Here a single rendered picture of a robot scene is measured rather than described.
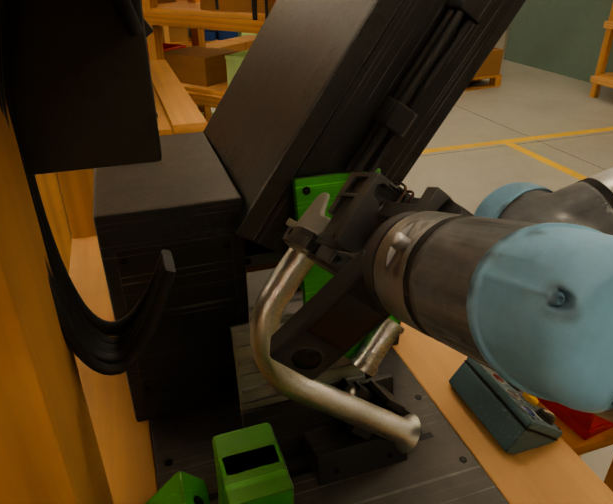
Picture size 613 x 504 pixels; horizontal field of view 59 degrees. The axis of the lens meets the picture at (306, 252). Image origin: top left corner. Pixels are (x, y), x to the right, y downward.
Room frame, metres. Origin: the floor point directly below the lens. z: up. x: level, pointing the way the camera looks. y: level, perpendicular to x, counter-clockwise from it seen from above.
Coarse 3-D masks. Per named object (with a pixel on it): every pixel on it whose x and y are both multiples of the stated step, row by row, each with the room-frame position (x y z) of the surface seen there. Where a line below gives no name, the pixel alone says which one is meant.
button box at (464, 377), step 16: (464, 368) 0.65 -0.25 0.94; (480, 368) 0.64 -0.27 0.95; (464, 384) 0.63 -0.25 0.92; (480, 384) 0.62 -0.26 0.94; (496, 384) 0.60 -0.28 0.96; (464, 400) 0.61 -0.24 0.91; (480, 400) 0.60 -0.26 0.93; (496, 400) 0.58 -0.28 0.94; (512, 400) 0.57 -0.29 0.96; (480, 416) 0.58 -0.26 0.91; (496, 416) 0.56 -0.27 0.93; (512, 416) 0.55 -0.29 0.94; (528, 416) 0.54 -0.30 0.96; (496, 432) 0.54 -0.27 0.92; (512, 432) 0.53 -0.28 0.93; (528, 432) 0.53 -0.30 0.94; (544, 432) 0.53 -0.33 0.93; (560, 432) 0.55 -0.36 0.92; (512, 448) 0.52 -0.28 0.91; (528, 448) 0.53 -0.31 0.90
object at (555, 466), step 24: (408, 336) 0.78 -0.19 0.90; (408, 360) 0.72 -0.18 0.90; (432, 360) 0.72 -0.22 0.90; (456, 360) 0.72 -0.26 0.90; (432, 384) 0.66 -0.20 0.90; (456, 408) 0.61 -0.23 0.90; (456, 432) 0.56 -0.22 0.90; (480, 432) 0.56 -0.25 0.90; (480, 456) 0.52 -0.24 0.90; (504, 456) 0.52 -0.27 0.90; (528, 456) 0.52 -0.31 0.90; (552, 456) 0.52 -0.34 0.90; (576, 456) 0.52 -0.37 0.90; (504, 480) 0.48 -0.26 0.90; (528, 480) 0.48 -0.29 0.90; (552, 480) 0.48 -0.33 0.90; (576, 480) 0.48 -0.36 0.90; (600, 480) 0.48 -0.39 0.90
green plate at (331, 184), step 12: (300, 180) 0.61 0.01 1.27; (312, 180) 0.61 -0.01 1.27; (324, 180) 0.62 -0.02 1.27; (336, 180) 0.62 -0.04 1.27; (300, 192) 0.61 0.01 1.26; (312, 192) 0.61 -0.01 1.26; (336, 192) 0.62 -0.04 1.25; (300, 204) 0.60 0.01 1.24; (300, 216) 0.60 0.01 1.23; (312, 276) 0.58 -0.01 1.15; (324, 276) 0.59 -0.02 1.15; (300, 288) 0.63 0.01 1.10; (312, 288) 0.58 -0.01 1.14
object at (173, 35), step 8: (176, 0) 8.77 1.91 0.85; (184, 0) 8.79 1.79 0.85; (168, 32) 8.69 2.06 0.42; (176, 32) 8.81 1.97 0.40; (184, 32) 8.85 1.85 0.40; (208, 32) 9.35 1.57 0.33; (216, 32) 9.12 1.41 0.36; (224, 32) 9.01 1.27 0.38; (232, 32) 9.06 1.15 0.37; (240, 32) 9.18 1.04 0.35; (168, 40) 8.69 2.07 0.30; (176, 40) 8.80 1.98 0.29; (184, 40) 8.84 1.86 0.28; (208, 40) 8.94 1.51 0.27; (216, 40) 8.98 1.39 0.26
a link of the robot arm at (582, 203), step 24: (504, 192) 0.39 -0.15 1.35; (528, 192) 0.38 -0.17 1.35; (552, 192) 0.38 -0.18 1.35; (576, 192) 0.36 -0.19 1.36; (600, 192) 0.35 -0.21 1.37; (480, 216) 0.39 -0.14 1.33; (504, 216) 0.36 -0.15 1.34; (528, 216) 0.35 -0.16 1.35; (552, 216) 0.34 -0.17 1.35; (576, 216) 0.34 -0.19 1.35; (600, 216) 0.33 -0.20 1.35
